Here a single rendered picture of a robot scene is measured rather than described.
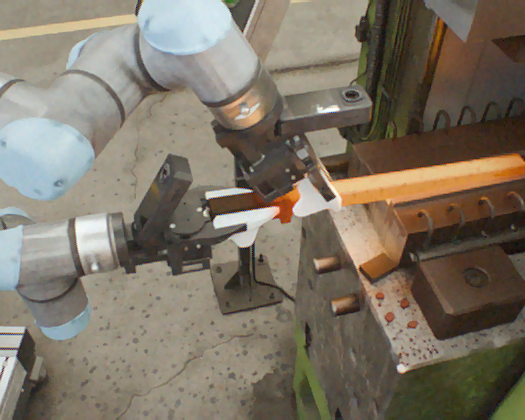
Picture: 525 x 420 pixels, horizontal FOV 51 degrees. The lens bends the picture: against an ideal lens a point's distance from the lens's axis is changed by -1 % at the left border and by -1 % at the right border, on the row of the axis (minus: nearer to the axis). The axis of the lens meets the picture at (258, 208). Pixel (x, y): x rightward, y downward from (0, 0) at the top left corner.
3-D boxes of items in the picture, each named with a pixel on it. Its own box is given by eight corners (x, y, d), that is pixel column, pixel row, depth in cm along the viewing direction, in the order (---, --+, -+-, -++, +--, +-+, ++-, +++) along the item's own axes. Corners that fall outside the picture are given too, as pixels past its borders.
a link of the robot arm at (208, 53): (142, -17, 54) (213, -44, 49) (203, 61, 61) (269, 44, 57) (116, 40, 50) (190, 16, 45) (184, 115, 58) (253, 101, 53)
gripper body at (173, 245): (205, 228, 79) (120, 243, 76) (202, 184, 72) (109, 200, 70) (216, 269, 73) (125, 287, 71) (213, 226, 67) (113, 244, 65)
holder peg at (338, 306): (332, 321, 79) (334, 311, 77) (326, 306, 80) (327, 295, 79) (359, 315, 79) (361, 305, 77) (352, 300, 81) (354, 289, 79)
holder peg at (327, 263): (315, 279, 84) (316, 268, 82) (309, 265, 86) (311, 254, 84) (340, 273, 84) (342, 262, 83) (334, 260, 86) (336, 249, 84)
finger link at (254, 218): (277, 231, 76) (210, 241, 75) (279, 201, 72) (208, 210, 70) (282, 248, 74) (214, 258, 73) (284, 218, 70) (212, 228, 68)
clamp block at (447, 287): (436, 342, 70) (449, 315, 65) (407, 289, 75) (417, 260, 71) (518, 322, 72) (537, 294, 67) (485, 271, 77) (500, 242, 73)
